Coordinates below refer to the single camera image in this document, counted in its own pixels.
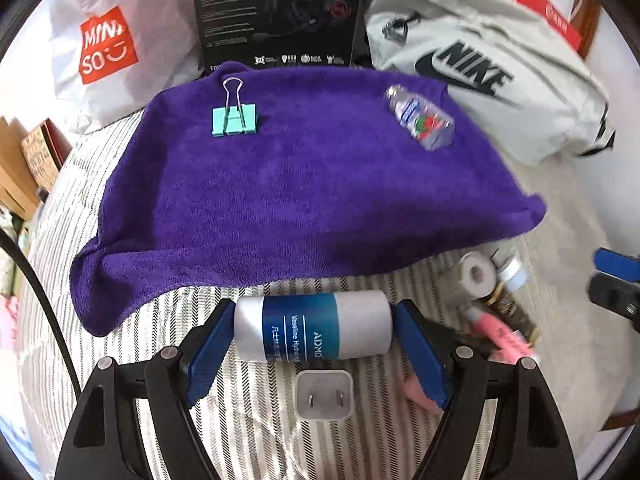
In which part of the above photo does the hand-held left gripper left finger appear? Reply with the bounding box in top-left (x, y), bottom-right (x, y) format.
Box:
top-left (54, 298), bottom-right (238, 480)

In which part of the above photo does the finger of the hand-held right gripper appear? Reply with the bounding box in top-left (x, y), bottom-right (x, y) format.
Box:
top-left (593, 248), bottom-right (640, 285)
top-left (586, 272), bottom-right (640, 333)

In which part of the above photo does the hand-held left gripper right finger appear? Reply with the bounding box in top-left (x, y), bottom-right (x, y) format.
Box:
top-left (395, 299), bottom-right (576, 480)

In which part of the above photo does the pink pen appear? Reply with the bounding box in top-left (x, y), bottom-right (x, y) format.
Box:
top-left (465, 307), bottom-right (538, 361)

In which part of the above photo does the white tape roll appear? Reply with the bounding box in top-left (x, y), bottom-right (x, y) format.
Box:
top-left (459, 251), bottom-right (497, 297)

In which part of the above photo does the dark cosmetic tube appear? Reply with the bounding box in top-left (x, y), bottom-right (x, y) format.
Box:
top-left (487, 290), bottom-right (541, 346)

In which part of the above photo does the small white-capped bottle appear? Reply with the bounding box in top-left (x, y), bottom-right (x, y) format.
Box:
top-left (492, 247), bottom-right (528, 293)

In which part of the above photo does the white and blue cylinder stick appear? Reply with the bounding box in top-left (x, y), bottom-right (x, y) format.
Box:
top-left (234, 290), bottom-right (393, 363)

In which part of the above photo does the white charger plug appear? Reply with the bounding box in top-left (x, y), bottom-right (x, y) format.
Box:
top-left (295, 370), bottom-right (354, 421)

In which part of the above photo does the grey bag with black logo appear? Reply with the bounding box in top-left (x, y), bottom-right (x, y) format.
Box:
top-left (365, 0), bottom-right (617, 166)

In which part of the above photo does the purple towel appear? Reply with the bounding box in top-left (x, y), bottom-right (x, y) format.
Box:
top-left (70, 61), bottom-right (547, 337)

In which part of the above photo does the pink cloth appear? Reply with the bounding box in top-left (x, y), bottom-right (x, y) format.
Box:
top-left (0, 294), bottom-right (27, 363)

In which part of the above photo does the green binder clip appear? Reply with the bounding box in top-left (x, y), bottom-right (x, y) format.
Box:
top-left (210, 76), bottom-right (260, 137)

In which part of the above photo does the clear candy bottle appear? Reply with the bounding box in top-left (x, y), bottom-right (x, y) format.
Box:
top-left (384, 84), bottom-right (456, 151)

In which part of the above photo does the cardboard box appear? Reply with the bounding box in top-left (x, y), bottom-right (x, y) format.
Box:
top-left (0, 116), bottom-right (42, 221)

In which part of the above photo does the white shopping bag red logo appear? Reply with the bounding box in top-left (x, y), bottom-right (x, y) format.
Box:
top-left (47, 0), bottom-right (203, 133)

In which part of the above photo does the black headset box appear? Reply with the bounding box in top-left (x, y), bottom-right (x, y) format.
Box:
top-left (191, 0), bottom-right (368, 78)

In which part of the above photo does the black cable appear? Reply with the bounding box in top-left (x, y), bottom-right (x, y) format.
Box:
top-left (0, 230), bottom-right (83, 401)

